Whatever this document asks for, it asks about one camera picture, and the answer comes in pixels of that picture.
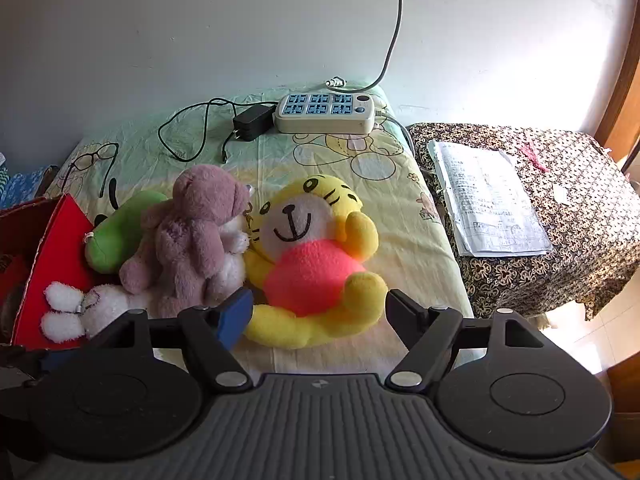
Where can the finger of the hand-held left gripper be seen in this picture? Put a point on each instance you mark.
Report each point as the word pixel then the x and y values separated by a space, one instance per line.
pixel 20 367

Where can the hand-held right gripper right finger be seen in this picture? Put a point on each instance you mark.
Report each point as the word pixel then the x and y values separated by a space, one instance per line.
pixel 405 316

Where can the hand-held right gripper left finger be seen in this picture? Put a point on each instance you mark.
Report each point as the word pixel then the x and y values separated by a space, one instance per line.
pixel 235 316

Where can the pale plush with blue bow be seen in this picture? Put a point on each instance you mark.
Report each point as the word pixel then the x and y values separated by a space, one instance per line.
pixel 235 266

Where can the yellow tiger plush toy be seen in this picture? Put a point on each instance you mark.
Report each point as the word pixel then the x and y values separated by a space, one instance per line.
pixel 305 270

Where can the mauve bear plush toy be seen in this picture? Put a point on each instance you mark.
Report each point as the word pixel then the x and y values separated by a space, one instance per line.
pixel 195 230

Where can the white fluffy rabbit plush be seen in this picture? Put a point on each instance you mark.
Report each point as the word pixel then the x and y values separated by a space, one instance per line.
pixel 105 310

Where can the red cardboard box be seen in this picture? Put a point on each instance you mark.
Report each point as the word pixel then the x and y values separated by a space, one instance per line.
pixel 60 255

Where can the green plush toy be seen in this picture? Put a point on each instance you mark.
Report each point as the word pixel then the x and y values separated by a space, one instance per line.
pixel 115 240

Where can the cartoon printed bedsheet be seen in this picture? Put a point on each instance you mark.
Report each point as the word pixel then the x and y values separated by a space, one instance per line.
pixel 390 240

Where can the stack of white papers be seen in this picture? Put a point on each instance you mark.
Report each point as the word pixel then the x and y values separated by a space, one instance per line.
pixel 490 200

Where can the black eyeglasses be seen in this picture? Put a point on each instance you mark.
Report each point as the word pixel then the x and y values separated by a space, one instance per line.
pixel 113 195

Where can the blue patterned cloth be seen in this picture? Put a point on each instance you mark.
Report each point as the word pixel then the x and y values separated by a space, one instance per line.
pixel 25 182

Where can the black power adapter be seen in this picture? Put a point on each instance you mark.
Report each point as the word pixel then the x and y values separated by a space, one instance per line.
pixel 252 120

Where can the small white tag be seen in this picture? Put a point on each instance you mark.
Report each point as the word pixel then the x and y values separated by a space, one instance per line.
pixel 561 192

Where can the pink ribbon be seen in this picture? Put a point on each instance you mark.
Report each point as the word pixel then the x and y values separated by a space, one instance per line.
pixel 534 157

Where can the beige power strip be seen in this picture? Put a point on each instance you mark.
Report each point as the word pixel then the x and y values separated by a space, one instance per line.
pixel 325 119

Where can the white plug connector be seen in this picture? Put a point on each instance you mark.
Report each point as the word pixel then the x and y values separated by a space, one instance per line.
pixel 336 82

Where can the wooden door frame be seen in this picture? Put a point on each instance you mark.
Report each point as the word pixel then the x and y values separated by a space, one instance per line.
pixel 620 110

